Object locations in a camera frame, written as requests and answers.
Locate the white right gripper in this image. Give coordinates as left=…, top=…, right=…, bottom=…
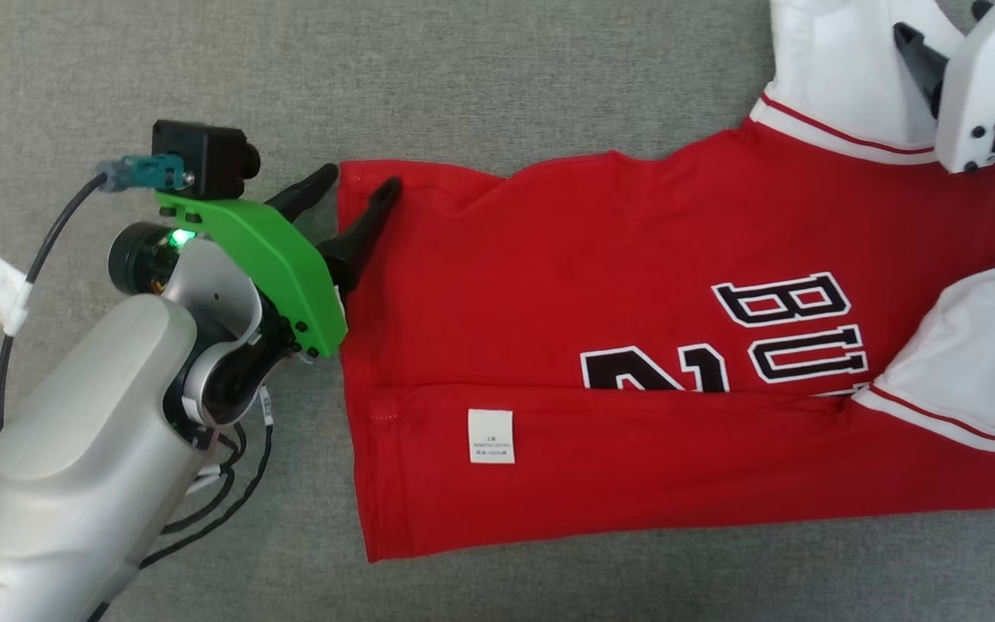
left=892, top=0, right=995, bottom=175

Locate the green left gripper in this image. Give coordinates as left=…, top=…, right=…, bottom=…
left=106, top=163, right=402, bottom=360

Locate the red white basketball jersey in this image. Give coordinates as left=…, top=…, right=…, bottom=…
left=337, top=0, right=995, bottom=563

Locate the teal left camera connector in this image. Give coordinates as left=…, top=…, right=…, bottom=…
left=95, top=154, right=189, bottom=193

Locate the black left camera cable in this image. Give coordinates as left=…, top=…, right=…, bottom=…
left=0, top=171, right=110, bottom=443

